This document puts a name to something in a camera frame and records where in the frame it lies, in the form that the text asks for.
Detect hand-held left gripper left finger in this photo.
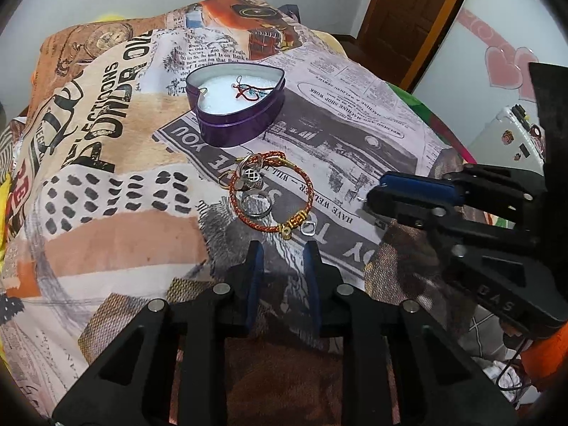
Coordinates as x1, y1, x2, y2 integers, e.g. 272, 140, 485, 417
52, 240, 267, 426

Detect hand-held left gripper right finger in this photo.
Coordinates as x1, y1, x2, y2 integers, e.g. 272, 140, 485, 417
304, 240, 518, 426

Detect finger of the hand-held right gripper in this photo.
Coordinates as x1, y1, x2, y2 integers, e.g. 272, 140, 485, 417
380, 163, 547, 223
363, 185, 540, 259

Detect small silver earring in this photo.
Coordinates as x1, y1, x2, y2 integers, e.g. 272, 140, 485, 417
350, 189, 386, 228

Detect red gold braided bracelet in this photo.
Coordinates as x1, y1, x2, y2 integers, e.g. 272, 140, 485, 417
228, 151, 314, 239

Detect purple heart-shaped tin box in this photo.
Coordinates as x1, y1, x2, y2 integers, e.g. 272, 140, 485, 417
185, 64, 285, 148

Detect grey checked sheet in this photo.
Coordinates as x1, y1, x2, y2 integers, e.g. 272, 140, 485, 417
457, 306, 526, 406

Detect green pink cloth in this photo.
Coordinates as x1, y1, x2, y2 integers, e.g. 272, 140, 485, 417
389, 83, 477, 164

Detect white suitcase with stickers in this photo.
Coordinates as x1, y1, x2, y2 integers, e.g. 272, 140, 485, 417
466, 104, 549, 170

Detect orange cloth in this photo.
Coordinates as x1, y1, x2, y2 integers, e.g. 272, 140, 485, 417
517, 317, 568, 409

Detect pink heart stickers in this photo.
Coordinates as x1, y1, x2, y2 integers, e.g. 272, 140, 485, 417
457, 6, 540, 99

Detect newspaper print blanket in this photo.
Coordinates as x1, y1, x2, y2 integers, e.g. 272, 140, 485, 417
0, 0, 479, 419

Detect brown wooden door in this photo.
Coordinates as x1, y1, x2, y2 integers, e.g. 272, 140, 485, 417
357, 0, 476, 95

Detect white wardrobe panel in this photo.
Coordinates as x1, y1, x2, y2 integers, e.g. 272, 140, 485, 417
408, 0, 568, 163

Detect yellow cloth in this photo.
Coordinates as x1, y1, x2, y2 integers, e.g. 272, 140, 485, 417
0, 171, 15, 367

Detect black cable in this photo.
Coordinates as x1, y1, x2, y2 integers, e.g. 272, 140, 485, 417
496, 336, 535, 409

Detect wide silver ring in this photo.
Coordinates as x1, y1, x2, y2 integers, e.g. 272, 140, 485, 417
240, 189, 272, 219

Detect thin silver ring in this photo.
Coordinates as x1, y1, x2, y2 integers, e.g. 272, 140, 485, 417
240, 154, 268, 179

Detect red string bracelet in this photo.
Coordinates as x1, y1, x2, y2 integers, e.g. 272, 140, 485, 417
231, 75, 271, 102

